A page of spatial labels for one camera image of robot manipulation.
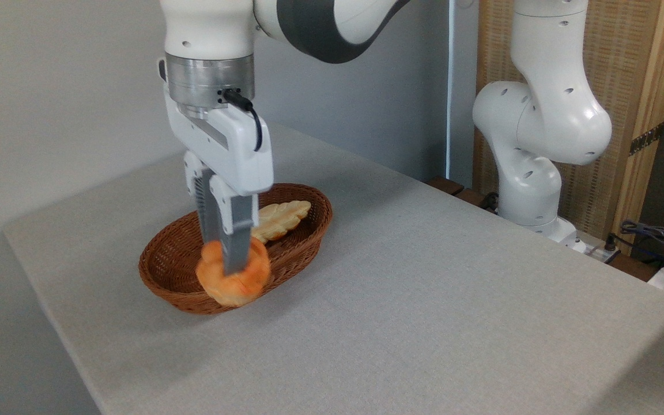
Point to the white power strip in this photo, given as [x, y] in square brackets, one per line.
[597, 251]

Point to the dark metal screen hinge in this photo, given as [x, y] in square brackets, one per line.
[646, 139]

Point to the brown woven wicker basket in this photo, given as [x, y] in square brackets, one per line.
[286, 259]

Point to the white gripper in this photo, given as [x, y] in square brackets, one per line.
[228, 150]

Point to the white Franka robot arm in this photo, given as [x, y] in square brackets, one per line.
[539, 115]

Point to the wooden rattan folding screen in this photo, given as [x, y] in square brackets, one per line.
[620, 69]

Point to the white vertical wall trim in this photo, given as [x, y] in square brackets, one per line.
[452, 86]

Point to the brown wooden block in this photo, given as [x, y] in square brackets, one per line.
[632, 268]
[470, 197]
[446, 185]

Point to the long pale braided bread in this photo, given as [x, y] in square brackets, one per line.
[281, 219]

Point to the round orange knotted bread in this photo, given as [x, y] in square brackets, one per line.
[234, 291]

